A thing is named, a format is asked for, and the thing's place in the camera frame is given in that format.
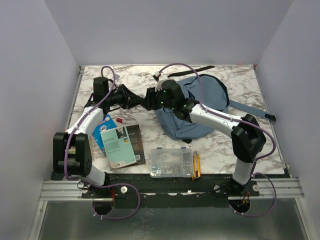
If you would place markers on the blue student backpack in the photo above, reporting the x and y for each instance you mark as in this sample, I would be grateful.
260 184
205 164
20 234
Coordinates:
225 117

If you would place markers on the yellow utility knife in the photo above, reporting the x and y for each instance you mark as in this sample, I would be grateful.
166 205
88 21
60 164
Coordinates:
196 166

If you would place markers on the red white glue stick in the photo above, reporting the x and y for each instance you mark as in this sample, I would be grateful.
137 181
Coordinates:
120 120

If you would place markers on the blue blister pack card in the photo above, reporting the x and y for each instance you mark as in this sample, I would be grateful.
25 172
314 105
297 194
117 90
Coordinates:
107 124

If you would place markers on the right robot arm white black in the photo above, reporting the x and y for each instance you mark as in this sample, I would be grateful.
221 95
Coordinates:
247 136

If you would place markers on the clear plastic screw box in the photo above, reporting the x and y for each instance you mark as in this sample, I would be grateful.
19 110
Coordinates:
171 163

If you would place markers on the teal paperback book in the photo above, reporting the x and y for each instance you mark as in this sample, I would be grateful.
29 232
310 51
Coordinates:
118 148

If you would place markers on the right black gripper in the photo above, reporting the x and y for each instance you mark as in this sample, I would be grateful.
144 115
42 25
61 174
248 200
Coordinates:
150 99

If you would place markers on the black mounting base plate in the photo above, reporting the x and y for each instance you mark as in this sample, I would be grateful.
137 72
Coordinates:
141 190

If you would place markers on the aluminium rail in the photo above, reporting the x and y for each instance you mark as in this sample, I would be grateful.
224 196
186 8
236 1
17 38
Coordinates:
284 188

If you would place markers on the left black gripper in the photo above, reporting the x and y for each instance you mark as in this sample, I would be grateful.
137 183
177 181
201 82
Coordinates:
133 100

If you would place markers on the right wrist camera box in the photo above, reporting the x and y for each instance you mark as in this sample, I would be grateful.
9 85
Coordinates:
159 78

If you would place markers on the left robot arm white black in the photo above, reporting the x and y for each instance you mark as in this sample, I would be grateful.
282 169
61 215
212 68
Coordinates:
72 154

